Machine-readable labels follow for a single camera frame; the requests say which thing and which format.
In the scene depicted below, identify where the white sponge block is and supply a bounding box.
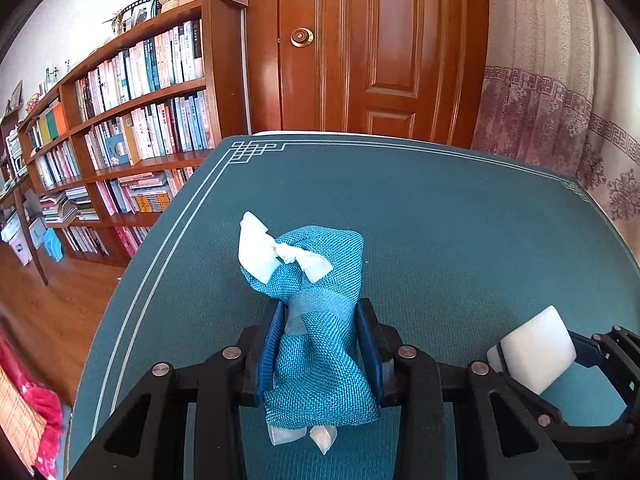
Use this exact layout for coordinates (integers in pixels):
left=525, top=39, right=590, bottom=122
left=486, top=306, right=577, bottom=394

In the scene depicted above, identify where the blue woven cloth pouch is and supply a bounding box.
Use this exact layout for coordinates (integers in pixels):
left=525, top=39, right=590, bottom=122
left=239, top=212, right=380, bottom=453

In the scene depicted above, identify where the teal table mat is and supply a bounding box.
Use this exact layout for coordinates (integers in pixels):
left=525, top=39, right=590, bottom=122
left=68, top=132, right=639, bottom=468

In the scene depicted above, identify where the wooden bookshelf with books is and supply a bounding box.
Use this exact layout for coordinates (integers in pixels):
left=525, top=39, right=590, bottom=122
left=13, top=0, right=247, bottom=266

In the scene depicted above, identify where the purple patterned white curtain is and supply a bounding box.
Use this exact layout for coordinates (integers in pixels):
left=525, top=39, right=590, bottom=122
left=472, top=0, right=639, bottom=252

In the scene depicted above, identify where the brown wooden door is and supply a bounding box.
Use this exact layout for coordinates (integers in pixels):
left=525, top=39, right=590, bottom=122
left=246, top=0, right=489, bottom=148

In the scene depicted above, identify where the brass door knob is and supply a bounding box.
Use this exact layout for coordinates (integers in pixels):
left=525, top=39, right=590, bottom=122
left=290, top=27, right=314, bottom=49

